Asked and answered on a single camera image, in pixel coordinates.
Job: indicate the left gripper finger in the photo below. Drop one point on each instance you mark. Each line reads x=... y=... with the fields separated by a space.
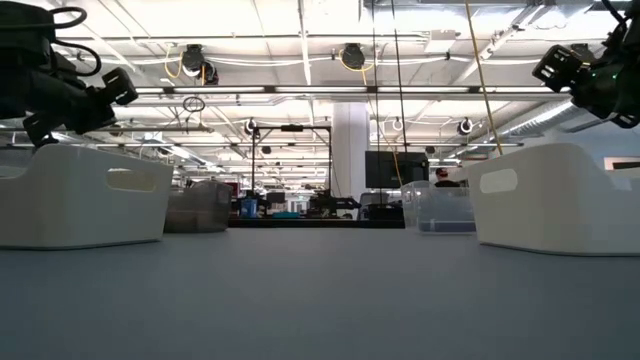
x=40 y=130

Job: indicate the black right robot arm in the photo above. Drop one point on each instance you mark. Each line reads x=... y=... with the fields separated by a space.
x=631 y=35

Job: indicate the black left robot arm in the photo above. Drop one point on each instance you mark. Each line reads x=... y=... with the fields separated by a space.
x=20 y=30

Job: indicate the tan framed dark panel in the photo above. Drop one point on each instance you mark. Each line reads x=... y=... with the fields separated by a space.
x=622 y=163

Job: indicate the white plastic bin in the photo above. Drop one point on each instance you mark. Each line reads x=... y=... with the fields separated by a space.
x=550 y=215
x=60 y=210

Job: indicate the dark grey plastic bin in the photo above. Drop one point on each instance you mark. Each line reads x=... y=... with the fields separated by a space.
x=200 y=210

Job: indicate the person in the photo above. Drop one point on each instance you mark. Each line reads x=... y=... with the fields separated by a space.
x=441 y=176

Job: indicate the blue container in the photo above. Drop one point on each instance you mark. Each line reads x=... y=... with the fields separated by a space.
x=248 y=207

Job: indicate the clear plastic bin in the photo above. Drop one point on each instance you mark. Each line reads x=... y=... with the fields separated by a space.
x=440 y=210

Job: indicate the black monitor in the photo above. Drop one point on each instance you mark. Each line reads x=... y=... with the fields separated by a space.
x=385 y=170

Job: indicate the white pillar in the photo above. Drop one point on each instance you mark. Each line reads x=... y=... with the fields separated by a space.
x=350 y=150

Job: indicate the black robot equipment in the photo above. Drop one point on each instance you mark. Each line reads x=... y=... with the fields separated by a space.
x=332 y=202

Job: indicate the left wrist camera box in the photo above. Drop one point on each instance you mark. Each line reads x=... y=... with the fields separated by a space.
x=120 y=86

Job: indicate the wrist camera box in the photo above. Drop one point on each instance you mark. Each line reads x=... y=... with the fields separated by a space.
x=556 y=68
x=120 y=86

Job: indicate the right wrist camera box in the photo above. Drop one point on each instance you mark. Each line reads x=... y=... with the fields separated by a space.
x=556 y=68

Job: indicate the black frame stand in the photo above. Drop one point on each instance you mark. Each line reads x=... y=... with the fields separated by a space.
x=292 y=128

